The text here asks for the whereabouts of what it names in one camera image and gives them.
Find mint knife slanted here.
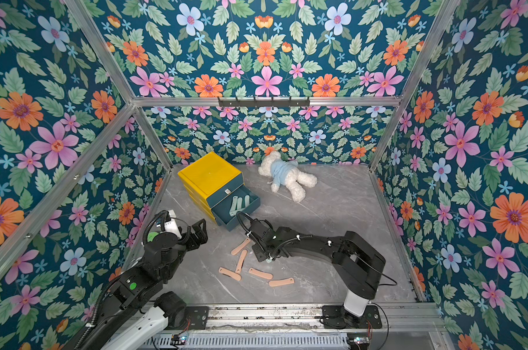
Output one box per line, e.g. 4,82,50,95
229,196,239,217

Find teal drawer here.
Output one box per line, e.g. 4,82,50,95
207,174,244,208
211,185,260,231

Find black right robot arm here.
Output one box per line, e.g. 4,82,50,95
236,212,386,317

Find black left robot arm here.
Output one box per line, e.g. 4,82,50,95
64,211,208,349

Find yellow drawer cabinet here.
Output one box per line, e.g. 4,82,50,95
178,152,243,222

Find green lidded small jar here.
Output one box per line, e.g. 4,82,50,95
147,231,159,242

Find white teddy bear blue shirt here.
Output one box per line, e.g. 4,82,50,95
258,151,318,203

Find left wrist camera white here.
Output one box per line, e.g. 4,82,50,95
163,210,182,239

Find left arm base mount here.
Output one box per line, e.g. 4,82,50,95
154,292,209,332

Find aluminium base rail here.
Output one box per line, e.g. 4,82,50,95
77,303,449,350

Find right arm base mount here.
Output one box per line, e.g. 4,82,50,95
318,305,383,330

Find black hook rail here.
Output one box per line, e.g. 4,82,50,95
217,97,311,109

